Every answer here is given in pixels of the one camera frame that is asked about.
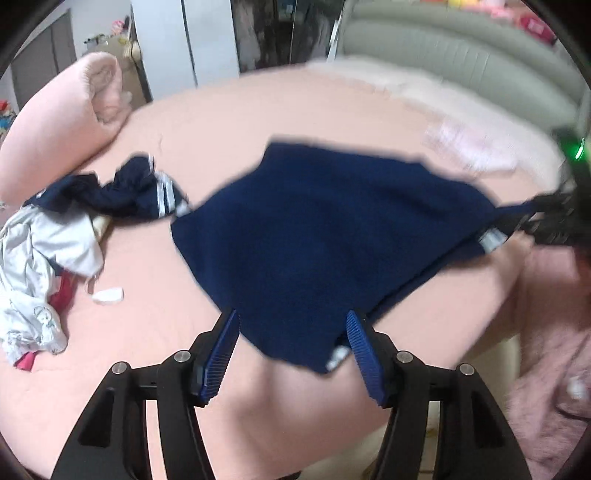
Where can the white printed garment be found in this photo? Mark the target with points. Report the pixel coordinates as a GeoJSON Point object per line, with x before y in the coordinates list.
{"type": "Point", "coordinates": [34, 272]}

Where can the white wardrobe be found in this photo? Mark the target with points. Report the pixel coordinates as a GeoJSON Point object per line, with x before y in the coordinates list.
{"type": "Point", "coordinates": [189, 41]}

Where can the pink rolled quilt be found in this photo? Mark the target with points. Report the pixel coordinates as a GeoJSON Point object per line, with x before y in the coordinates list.
{"type": "Point", "coordinates": [55, 120]}

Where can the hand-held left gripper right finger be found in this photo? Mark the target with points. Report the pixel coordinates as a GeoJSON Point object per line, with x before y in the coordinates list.
{"type": "Point", "coordinates": [364, 355]}

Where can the pale pink folded cloth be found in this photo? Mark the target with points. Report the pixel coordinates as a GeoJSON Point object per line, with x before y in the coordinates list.
{"type": "Point", "coordinates": [471, 145]}

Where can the magenta cloth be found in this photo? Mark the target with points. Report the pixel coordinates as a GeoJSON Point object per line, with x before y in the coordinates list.
{"type": "Point", "coordinates": [62, 295]}

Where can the cream fluffy pillow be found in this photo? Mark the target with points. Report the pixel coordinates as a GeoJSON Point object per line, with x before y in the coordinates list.
{"type": "Point", "coordinates": [415, 85]}

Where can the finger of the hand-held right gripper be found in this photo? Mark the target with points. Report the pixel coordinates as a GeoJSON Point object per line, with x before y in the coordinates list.
{"type": "Point", "coordinates": [549, 217]}

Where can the pink bed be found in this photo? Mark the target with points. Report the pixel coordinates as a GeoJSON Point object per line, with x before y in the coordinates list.
{"type": "Point", "coordinates": [286, 138]}

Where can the small white cloth piece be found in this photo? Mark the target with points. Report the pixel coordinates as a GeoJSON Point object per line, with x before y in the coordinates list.
{"type": "Point", "coordinates": [108, 296]}

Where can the green padded headboard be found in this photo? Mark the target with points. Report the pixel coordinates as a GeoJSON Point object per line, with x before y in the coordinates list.
{"type": "Point", "coordinates": [461, 50]}

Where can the navy blue garment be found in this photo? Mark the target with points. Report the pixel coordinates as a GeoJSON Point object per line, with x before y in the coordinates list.
{"type": "Point", "coordinates": [318, 240]}

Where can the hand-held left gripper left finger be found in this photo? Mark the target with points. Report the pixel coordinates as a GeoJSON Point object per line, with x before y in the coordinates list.
{"type": "Point", "coordinates": [220, 355]}

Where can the navy garment with white stripes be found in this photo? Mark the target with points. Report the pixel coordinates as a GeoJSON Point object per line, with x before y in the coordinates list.
{"type": "Point", "coordinates": [129, 191]}

